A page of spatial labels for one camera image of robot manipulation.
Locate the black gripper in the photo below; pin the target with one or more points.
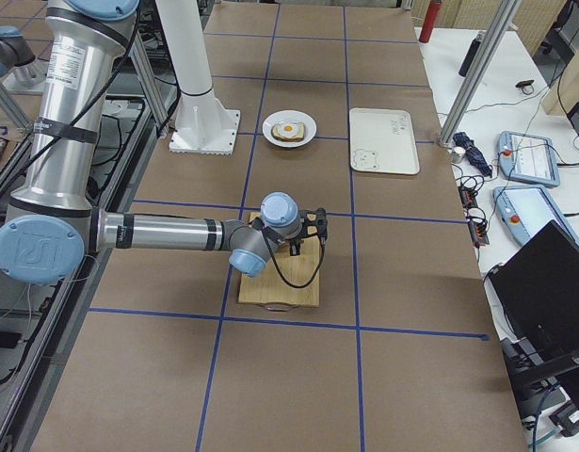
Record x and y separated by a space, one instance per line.
297 240

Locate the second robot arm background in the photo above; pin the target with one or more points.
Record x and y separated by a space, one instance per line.
21 72

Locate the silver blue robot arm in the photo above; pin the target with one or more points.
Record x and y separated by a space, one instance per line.
50 225

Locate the bread slice under egg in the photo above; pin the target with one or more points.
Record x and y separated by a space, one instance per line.
289 138

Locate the white round plate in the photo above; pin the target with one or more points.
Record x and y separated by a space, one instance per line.
289 116

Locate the wooden cutting board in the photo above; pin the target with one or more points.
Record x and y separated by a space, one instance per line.
269 289

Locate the fried egg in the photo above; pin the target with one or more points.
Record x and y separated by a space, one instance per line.
288 129

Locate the cream bear serving tray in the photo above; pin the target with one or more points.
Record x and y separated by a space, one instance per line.
382 141

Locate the small silver cup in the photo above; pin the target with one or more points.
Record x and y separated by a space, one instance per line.
457 154

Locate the folded blue umbrella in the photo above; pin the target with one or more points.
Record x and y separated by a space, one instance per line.
472 153

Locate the near teach pendant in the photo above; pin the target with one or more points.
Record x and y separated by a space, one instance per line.
525 210

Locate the teach pendant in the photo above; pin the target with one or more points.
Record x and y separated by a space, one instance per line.
528 159
525 210

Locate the far teach pendant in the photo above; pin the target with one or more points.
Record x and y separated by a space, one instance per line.
528 159

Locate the black laptop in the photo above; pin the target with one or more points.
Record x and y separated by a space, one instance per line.
539 290

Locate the black bottle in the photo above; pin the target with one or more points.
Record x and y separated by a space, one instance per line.
471 53

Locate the red bottle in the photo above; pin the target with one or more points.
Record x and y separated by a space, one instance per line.
432 13

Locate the black monitor stand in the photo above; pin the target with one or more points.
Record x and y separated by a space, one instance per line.
530 376

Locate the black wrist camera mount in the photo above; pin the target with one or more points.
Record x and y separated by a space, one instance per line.
314 224

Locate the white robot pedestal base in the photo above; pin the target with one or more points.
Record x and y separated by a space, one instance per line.
202 123

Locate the aluminium frame post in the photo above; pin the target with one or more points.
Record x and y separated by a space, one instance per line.
488 46

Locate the aluminium side frame rail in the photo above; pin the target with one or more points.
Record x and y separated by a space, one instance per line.
31 312

